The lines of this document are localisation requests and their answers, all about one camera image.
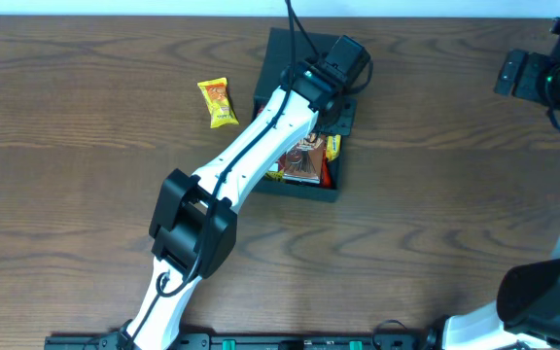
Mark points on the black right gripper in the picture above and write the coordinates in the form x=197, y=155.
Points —
x=525, y=86

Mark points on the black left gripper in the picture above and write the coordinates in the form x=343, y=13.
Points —
x=347, y=126

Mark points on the small yellow snack packet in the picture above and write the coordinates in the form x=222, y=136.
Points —
x=333, y=145

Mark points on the brown Pocky box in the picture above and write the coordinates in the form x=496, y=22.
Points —
x=304, y=162

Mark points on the red Hacks candy bag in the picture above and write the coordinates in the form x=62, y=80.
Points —
x=326, y=179

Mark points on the yellow candy bag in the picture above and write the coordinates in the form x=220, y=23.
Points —
x=275, y=172

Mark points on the dark green gift box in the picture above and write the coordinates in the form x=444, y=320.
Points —
x=276, y=59

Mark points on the yellow orange snack packet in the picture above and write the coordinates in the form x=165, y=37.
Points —
x=215, y=94

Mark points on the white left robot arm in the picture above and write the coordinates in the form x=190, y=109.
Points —
x=194, y=223

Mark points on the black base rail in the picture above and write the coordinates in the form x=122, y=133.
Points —
x=205, y=341

